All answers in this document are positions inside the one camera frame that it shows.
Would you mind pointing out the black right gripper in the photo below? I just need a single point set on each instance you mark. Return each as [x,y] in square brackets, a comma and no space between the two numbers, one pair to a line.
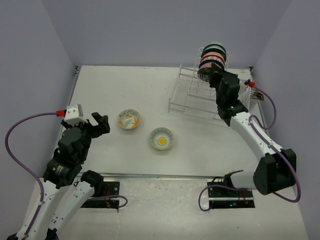
[216,74]

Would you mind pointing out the pale green rimmed bowl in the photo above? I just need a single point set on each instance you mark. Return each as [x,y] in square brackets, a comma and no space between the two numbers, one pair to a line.
[214,44]

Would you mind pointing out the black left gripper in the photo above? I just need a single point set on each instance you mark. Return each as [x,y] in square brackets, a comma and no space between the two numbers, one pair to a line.
[103,126]

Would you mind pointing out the dark blue bowl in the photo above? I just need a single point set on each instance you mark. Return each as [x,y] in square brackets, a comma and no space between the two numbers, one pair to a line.
[214,48]

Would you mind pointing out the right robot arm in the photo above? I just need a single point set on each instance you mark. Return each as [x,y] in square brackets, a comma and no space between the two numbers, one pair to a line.
[276,167]

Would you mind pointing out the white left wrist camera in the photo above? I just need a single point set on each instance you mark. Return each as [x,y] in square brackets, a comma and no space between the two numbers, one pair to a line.
[74,115]

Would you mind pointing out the white leaf pattern bowl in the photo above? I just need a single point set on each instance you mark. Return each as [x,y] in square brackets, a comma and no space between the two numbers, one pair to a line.
[128,119]

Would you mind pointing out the orange striped bowl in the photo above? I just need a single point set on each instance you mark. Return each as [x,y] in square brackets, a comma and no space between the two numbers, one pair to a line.
[213,54]

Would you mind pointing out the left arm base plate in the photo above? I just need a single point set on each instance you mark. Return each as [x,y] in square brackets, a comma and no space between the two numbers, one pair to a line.
[108,188]

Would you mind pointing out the aluminium table edge rail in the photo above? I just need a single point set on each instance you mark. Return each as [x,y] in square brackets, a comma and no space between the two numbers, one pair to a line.
[74,81]

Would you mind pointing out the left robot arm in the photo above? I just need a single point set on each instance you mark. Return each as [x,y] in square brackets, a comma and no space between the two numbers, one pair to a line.
[50,214]

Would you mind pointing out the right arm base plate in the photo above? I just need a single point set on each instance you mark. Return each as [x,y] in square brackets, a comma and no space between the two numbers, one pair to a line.
[221,198]

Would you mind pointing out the yellow rimmed sun pattern bowl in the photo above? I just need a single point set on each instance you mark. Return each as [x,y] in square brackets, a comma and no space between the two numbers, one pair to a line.
[161,138]

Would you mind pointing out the black floral pattern bowl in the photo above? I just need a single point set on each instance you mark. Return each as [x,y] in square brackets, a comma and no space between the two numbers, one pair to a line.
[204,74]

